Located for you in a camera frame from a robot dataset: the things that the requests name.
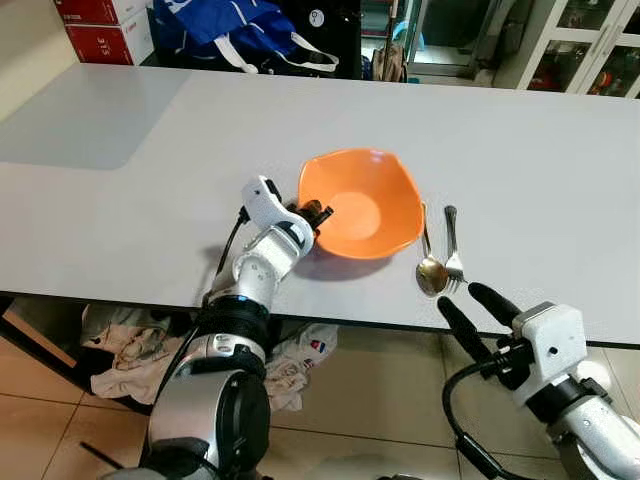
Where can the white glass door cabinet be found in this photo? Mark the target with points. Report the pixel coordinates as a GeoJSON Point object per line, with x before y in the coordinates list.
{"type": "Point", "coordinates": [575, 50]}

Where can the silver metal fork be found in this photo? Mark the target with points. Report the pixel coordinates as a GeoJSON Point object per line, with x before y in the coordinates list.
{"type": "Point", "coordinates": [455, 265]}

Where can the black bag with round logo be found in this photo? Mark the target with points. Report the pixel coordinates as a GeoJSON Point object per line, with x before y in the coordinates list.
{"type": "Point", "coordinates": [330, 35]}

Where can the gold metal spoon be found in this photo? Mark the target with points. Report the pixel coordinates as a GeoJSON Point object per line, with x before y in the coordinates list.
{"type": "Point", "coordinates": [432, 275]}

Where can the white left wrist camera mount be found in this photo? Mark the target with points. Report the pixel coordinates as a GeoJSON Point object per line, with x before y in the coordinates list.
{"type": "Point", "coordinates": [265, 200]}

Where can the beige crumpled cloth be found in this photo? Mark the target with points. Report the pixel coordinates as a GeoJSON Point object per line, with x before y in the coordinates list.
{"type": "Point", "coordinates": [130, 350]}

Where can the red cardboard box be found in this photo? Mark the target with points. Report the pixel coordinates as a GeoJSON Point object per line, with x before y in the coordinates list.
{"type": "Point", "coordinates": [105, 45]}
{"type": "Point", "coordinates": [85, 8]}

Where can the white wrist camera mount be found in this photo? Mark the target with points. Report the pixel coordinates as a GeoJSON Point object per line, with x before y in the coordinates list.
{"type": "Point", "coordinates": [265, 200]}
{"type": "Point", "coordinates": [552, 345]}

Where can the white cloth with logo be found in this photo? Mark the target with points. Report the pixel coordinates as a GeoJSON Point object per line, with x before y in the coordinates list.
{"type": "Point", "coordinates": [300, 365]}

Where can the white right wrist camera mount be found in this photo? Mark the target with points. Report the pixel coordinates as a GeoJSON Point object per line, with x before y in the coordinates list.
{"type": "Point", "coordinates": [552, 345]}

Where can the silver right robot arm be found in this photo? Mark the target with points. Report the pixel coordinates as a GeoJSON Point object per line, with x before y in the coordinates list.
{"type": "Point", "coordinates": [600, 440]}

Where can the brown paper bag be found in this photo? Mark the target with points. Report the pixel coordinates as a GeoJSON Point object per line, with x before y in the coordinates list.
{"type": "Point", "coordinates": [388, 62]}

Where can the orange angular plastic bowl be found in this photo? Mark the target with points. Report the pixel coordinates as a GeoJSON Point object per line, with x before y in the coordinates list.
{"type": "Point", "coordinates": [365, 205]}

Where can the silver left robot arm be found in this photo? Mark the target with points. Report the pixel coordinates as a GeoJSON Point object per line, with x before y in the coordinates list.
{"type": "Point", "coordinates": [220, 400]}

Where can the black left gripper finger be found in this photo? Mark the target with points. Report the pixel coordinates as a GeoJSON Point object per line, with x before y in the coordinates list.
{"type": "Point", "coordinates": [326, 213]}

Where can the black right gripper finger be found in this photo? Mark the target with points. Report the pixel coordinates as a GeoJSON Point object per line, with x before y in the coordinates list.
{"type": "Point", "coordinates": [464, 330]}
{"type": "Point", "coordinates": [495, 305]}

